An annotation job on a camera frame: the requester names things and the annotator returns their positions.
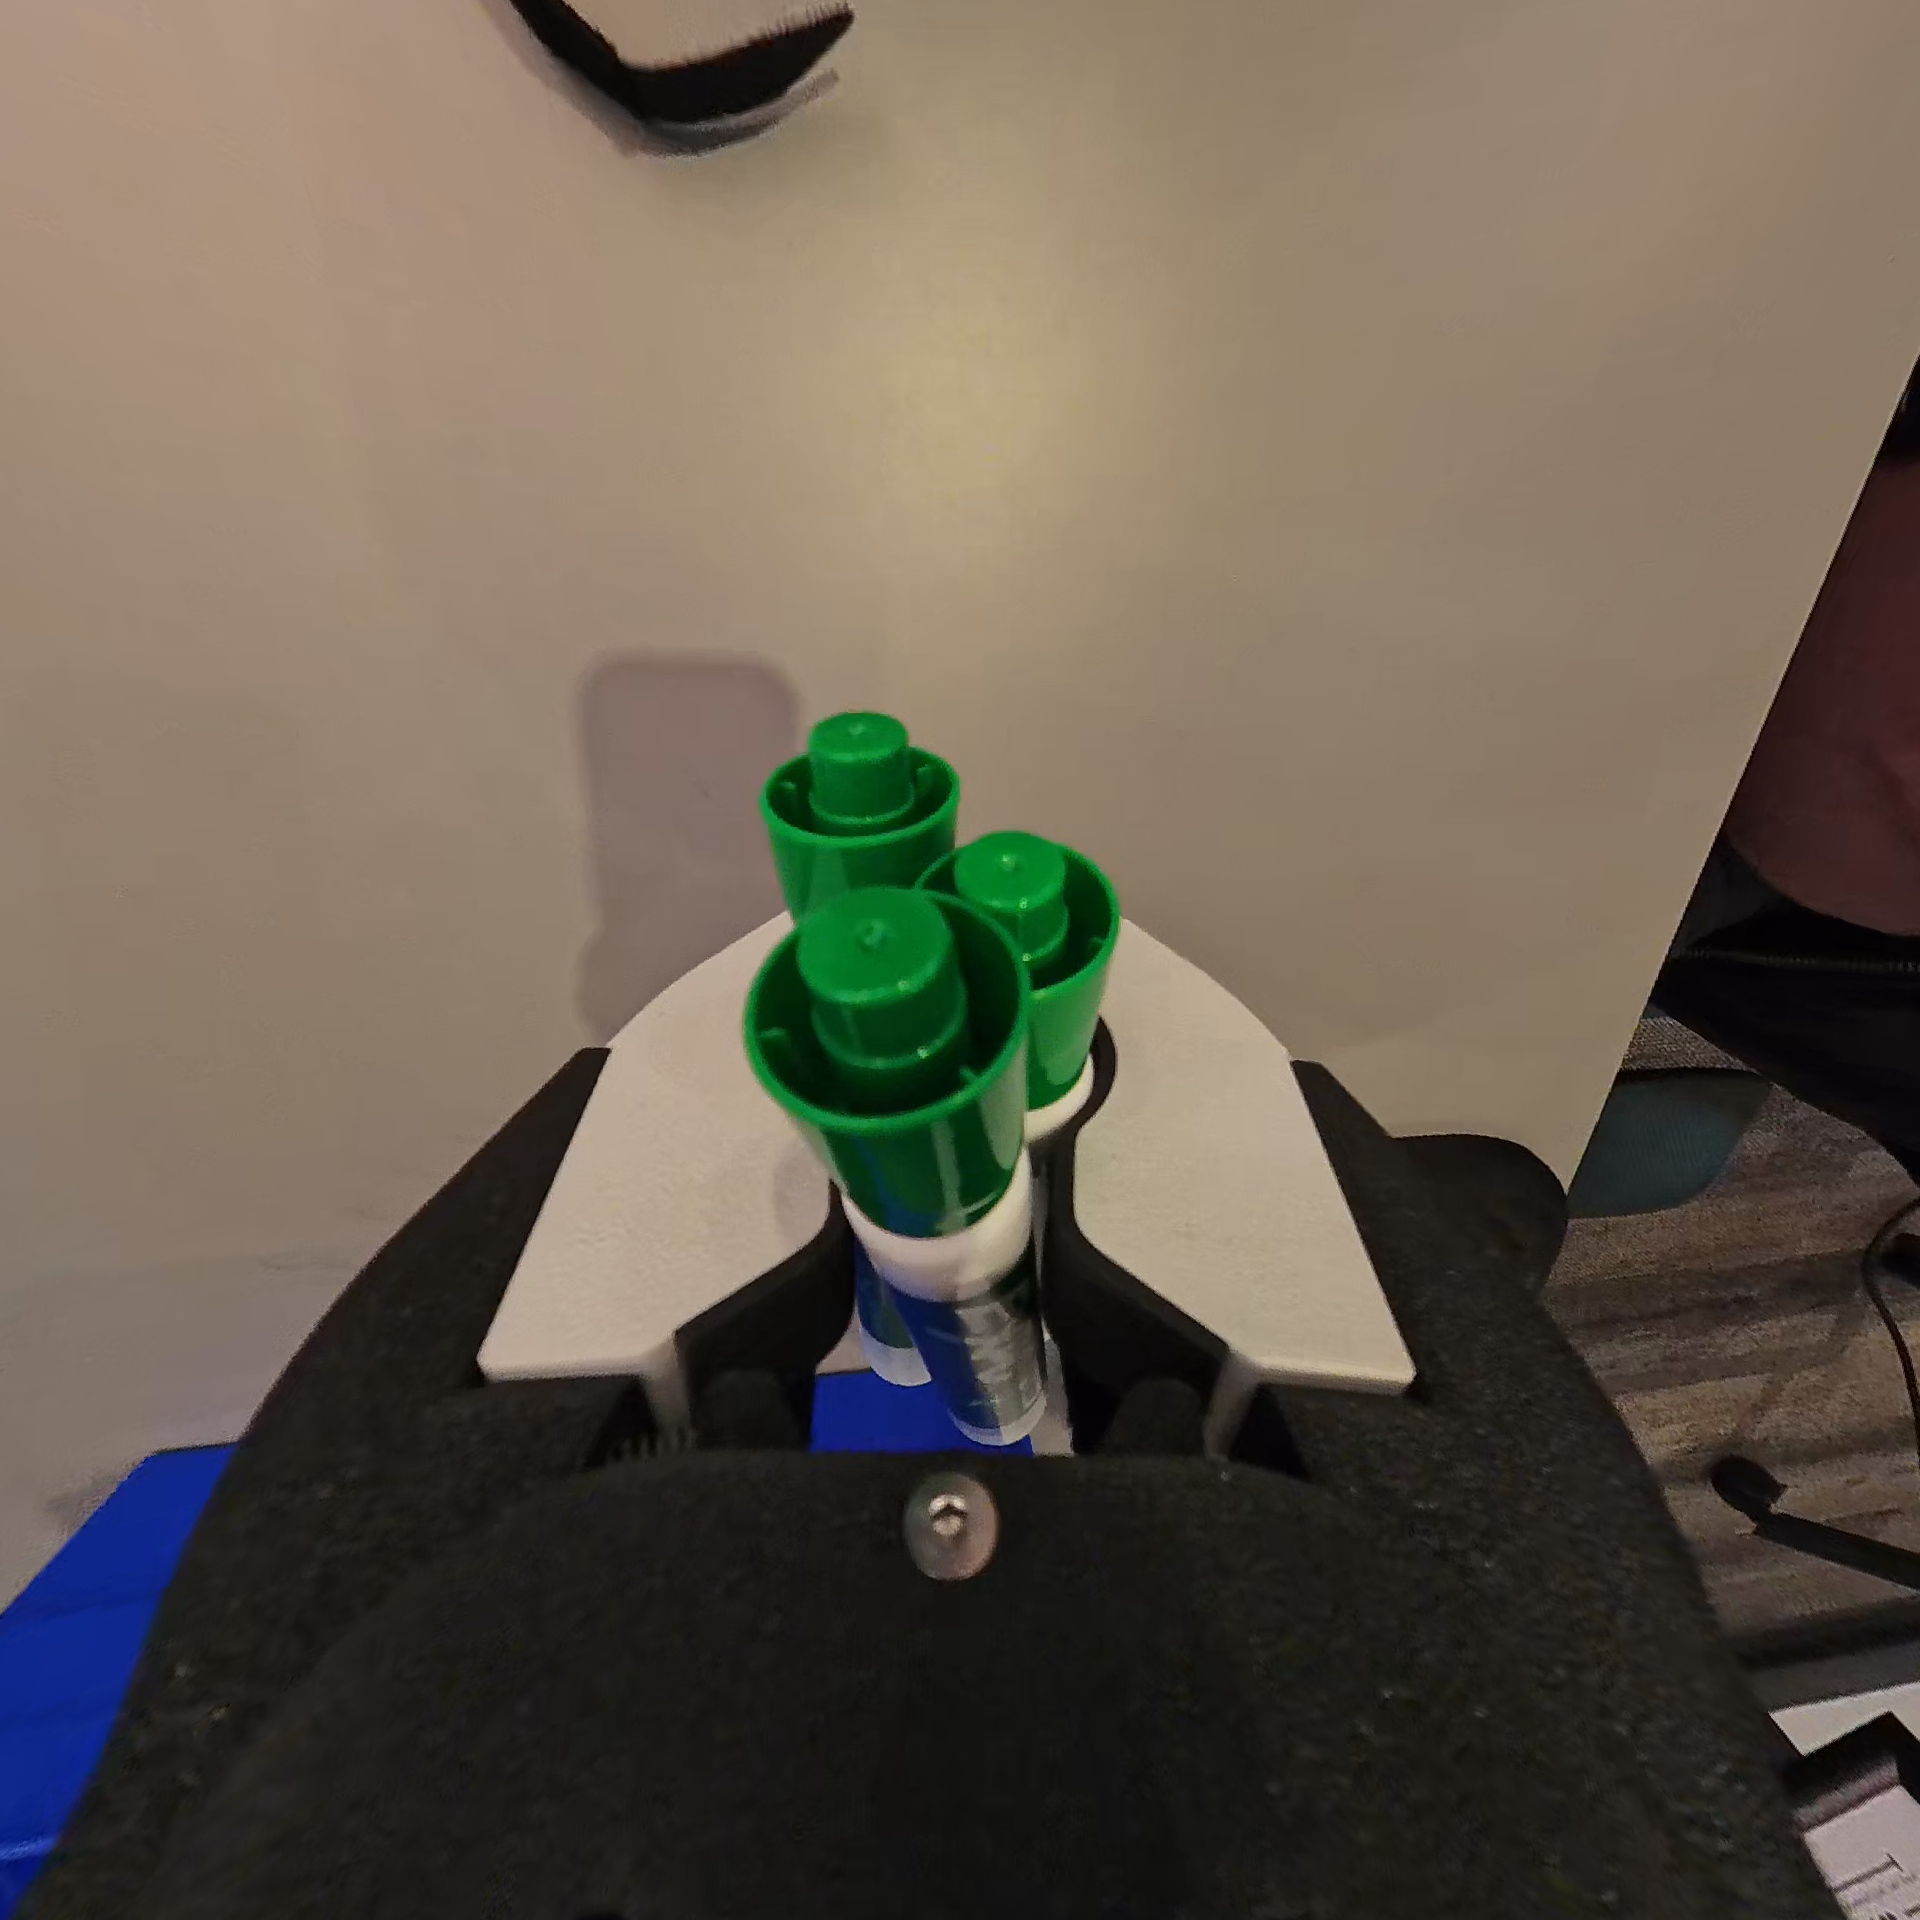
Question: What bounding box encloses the thin black cable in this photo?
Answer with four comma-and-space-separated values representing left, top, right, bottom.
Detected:
1861, 1183, 1920, 1465

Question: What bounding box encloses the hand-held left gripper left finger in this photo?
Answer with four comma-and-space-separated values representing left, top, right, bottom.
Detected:
478, 914, 857, 1382

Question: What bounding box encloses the black velcro strap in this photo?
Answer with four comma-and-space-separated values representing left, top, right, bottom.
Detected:
510, 0, 857, 128

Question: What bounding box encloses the green dry-erase marker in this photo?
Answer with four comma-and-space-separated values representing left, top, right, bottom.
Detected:
913, 829, 1124, 1150
738, 883, 1050, 1449
756, 711, 962, 1389

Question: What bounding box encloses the blue plastic bin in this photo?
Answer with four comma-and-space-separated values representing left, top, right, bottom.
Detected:
0, 1370, 910, 1863

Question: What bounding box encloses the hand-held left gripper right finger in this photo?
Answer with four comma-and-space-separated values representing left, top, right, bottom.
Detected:
1048, 914, 1416, 1395

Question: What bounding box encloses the teal rounded object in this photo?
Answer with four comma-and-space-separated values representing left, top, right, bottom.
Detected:
1573, 1071, 1776, 1215

